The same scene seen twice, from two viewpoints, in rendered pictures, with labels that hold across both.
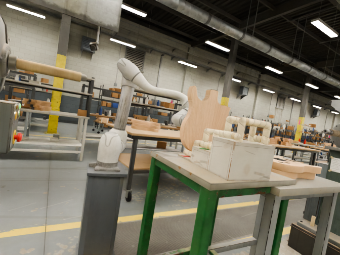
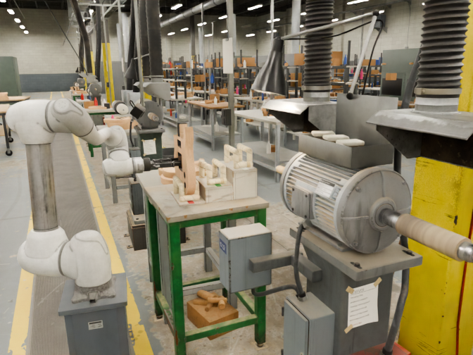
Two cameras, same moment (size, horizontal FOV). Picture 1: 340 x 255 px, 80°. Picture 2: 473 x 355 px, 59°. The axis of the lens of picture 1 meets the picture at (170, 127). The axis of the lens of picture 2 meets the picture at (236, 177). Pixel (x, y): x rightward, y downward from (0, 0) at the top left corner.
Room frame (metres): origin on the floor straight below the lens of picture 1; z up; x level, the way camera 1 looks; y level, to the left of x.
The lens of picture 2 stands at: (0.67, 2.00, 1.66)
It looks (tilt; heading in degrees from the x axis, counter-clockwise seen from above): 15 degrees down; 278
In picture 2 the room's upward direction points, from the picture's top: 1 degrees counter-clockwise
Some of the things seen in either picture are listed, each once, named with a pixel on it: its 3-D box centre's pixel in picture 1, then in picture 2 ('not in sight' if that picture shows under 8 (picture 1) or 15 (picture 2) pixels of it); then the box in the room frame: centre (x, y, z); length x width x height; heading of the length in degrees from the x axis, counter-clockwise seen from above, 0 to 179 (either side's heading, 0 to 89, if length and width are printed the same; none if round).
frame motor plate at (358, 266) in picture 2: not in sight; (350, 243); (0.48, 0.74, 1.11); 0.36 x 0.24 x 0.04; 120
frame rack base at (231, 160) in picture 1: (241, 158); (236, 178); (0.98, -0.37, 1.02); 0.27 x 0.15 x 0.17; 118
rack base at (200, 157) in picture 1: (219, 158); (212, 187); (1.12, -0.30, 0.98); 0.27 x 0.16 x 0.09; 118
